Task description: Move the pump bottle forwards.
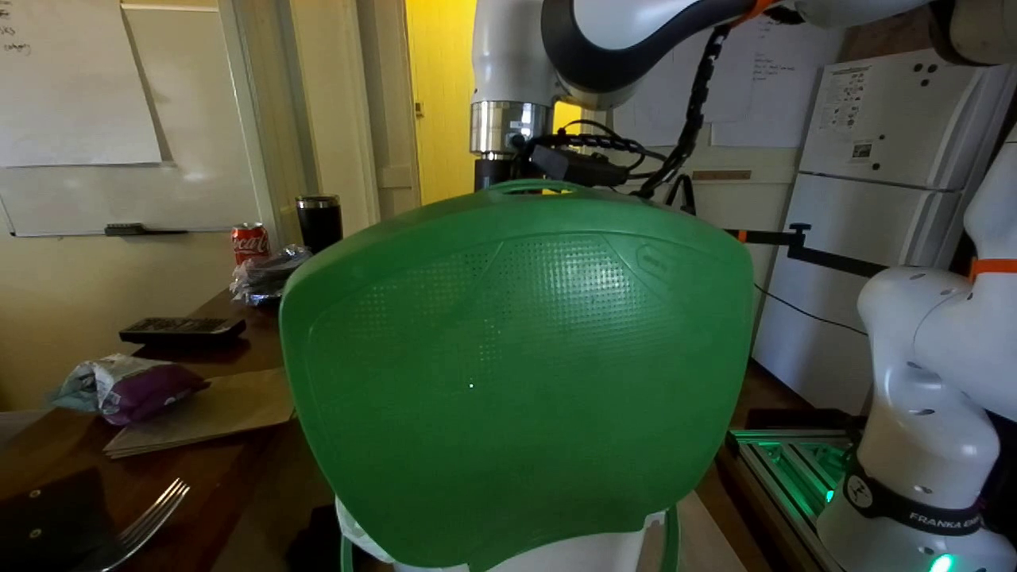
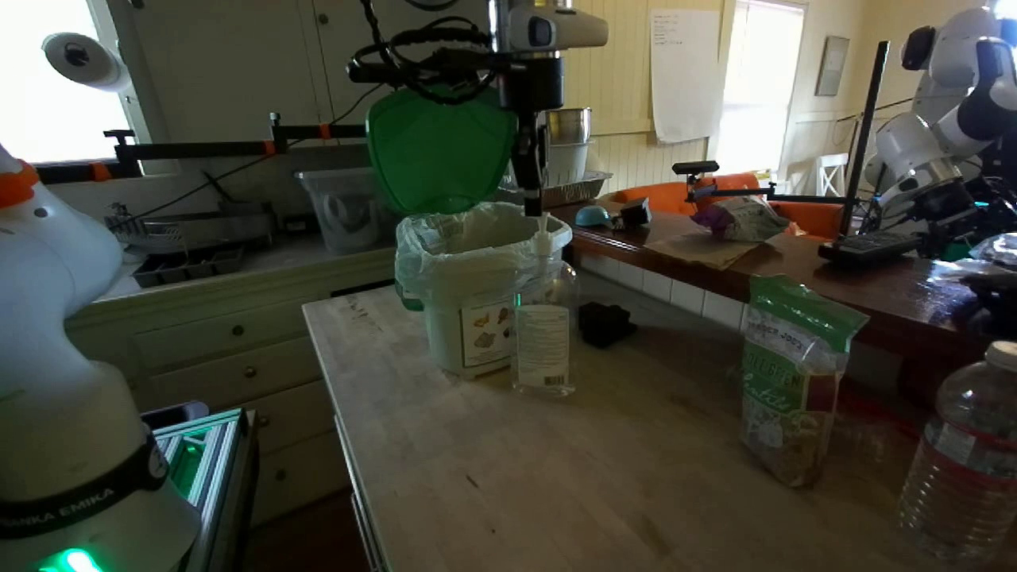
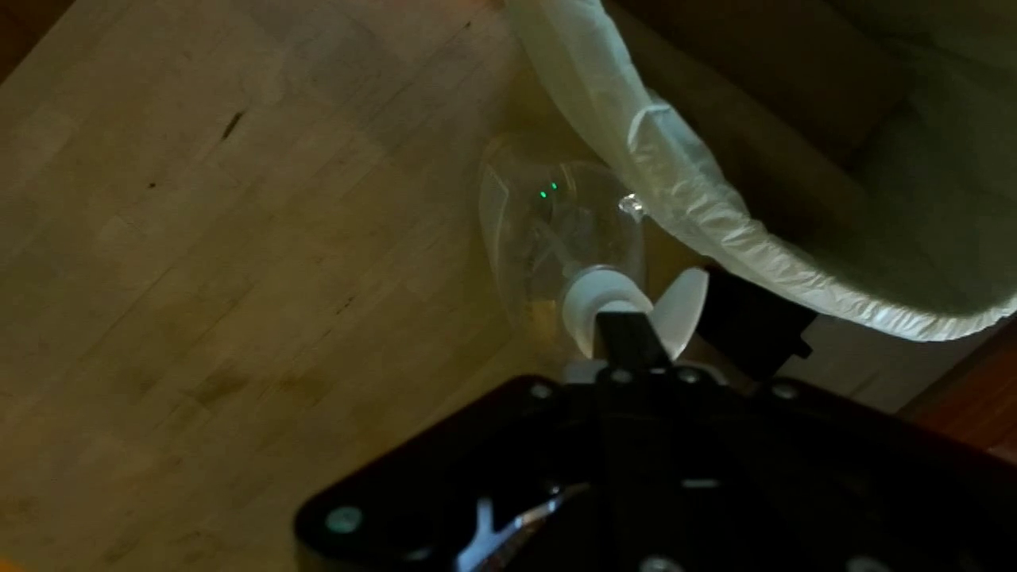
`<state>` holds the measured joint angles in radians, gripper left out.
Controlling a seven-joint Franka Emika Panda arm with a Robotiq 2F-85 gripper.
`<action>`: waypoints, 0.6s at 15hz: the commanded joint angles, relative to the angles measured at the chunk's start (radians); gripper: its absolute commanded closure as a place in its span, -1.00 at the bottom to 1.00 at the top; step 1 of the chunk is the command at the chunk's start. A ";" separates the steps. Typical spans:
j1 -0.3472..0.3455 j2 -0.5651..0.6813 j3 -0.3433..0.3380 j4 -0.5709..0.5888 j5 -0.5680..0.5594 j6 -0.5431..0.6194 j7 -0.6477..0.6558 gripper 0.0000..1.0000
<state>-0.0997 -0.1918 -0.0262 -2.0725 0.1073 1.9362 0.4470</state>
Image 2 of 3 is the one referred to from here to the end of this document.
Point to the green lit control box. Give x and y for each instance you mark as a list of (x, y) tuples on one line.
[(207, 465)]

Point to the black stand pole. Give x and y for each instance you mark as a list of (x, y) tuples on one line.
[(861, 137)]

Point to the black flat device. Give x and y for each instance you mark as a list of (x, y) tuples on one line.
[(868, 245)]

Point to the cream drawer cabinet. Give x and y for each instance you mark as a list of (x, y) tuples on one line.
[(234, 359)]

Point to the clear plastic water bottle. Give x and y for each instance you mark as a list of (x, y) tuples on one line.
[(965, 465)]

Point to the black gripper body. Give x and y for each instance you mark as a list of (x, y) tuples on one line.
[(534, 84)]

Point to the white paper towel roll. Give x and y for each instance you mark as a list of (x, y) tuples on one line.
[(80, 58)]

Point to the translucent bin liner bag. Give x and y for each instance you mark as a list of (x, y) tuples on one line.
[(478, 241)]

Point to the clear plastic container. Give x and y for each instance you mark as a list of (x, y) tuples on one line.
[(345, 211)]

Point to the purple snack bag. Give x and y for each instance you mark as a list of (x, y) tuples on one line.
[(733, 217)]

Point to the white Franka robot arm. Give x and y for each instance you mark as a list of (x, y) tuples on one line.
[(65, 423)]

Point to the framed wall picture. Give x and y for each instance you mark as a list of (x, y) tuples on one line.
[(829, 65)]

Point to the small black round object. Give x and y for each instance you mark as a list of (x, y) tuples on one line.
[(634, 214)]

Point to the brown cardboard sheet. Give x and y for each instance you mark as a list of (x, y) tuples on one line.
[(700, 251)]

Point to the crumpled grey plastic bag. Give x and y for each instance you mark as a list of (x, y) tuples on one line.
[(987, 257)]

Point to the green labelled food bag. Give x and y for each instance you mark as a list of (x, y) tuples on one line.
[(789, 383)]

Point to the green bin lid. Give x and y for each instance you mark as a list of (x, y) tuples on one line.
[(438, 155)]

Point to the white metal pot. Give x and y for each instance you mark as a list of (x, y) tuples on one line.
[(569, 143)]

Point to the small blue object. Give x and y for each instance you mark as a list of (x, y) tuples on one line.
[(593, 217)]

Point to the metal tray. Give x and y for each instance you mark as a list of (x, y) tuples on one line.
[(575, 192)]

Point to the white wall poster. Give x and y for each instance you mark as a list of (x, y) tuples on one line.
[(688, 82)]

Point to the dark brown wooden table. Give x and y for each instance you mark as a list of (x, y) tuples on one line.
[(845, 286)]

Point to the clear pump bottle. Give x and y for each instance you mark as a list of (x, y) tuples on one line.
[(542, 351)]

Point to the white wooden chair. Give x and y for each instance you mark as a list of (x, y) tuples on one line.
[(829, 175)]

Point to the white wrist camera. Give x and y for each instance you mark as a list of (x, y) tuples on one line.
[(560, 31)]

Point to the white compost bin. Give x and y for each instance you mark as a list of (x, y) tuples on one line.
[(464, 339)]

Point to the black bar clamp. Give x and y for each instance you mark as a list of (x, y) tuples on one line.
[(211, 147)]

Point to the white wall cabinet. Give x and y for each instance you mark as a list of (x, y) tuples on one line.
[(234, 65)]

